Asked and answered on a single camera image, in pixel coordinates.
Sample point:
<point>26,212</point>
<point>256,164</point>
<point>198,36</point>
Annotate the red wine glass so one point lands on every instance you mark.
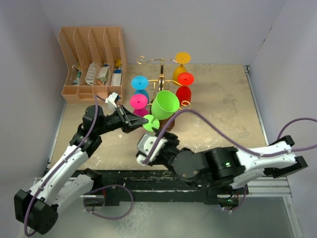
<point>184,93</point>

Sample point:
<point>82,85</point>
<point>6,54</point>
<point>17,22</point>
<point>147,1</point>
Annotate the yellow small object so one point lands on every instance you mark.
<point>118,63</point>

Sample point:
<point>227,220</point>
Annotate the gold black wine glass rack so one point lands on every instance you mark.
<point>164,84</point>

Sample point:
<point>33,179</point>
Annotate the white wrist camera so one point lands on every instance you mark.
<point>112,101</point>
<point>144,146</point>

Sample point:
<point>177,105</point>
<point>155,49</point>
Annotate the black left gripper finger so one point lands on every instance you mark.
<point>131,117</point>
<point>135,124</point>

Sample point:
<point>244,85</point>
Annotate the white medicine box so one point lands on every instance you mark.
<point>102,76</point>

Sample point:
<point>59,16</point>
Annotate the blue wine glass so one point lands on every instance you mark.
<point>140,83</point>

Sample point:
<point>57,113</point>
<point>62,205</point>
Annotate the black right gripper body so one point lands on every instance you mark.
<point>166,158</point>

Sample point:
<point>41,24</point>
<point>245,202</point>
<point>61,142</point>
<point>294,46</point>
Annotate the peach plastic file organizer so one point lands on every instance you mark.
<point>86,50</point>

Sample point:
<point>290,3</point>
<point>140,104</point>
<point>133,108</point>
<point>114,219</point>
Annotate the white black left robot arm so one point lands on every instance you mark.
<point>39,207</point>

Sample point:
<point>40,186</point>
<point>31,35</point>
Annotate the pink wine glass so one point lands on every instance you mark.
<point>139,102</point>

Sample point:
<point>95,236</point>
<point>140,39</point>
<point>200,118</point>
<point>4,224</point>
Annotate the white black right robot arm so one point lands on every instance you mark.
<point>223,167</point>

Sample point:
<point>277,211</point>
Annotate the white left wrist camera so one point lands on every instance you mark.
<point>112,101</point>

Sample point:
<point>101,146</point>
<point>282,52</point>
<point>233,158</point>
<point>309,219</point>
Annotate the yellow wine glass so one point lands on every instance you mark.
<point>181,58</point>

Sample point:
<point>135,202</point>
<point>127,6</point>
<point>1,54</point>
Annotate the aluminium table frame rail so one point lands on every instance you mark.
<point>114,186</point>

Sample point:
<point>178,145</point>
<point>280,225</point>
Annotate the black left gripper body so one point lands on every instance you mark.
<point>120,120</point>

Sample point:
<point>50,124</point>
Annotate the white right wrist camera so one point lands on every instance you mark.
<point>144,146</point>

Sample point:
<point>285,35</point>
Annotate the white blue box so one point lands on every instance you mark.
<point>116,78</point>

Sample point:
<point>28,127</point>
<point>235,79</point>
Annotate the green wine glass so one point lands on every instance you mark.
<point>164,105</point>

